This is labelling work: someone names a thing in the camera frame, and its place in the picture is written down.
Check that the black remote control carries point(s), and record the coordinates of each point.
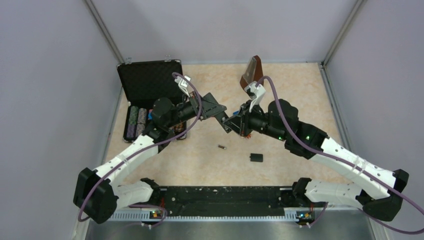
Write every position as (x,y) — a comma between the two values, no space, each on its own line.
(221,117)

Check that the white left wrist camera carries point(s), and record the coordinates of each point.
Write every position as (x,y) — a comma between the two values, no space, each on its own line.
(183,84)

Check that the colourful toy brick train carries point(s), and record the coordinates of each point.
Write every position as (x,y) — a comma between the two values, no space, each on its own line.
(246,135)

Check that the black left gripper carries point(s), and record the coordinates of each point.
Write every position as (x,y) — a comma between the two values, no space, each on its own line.
(206,108)

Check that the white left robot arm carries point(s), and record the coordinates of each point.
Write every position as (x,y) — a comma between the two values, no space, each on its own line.
(100,192)

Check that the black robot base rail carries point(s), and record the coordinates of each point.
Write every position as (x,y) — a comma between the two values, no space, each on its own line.
(221,204)

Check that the brown wooden metronome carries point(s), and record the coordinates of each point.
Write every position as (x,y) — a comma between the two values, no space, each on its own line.
(253,72)

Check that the black battery cover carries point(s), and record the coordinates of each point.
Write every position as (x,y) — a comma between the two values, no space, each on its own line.
(256,157)

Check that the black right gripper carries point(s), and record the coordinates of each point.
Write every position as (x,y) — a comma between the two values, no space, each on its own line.
(240,124)

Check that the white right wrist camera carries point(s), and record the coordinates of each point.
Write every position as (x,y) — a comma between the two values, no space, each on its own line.
(256,93)

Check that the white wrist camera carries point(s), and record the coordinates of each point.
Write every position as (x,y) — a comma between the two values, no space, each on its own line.
(256,93)
(183,84)

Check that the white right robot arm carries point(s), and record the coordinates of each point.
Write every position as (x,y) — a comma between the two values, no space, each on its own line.
(371,187)

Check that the black poker chip case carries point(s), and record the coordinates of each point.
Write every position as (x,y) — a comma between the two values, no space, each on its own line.
(143,83)

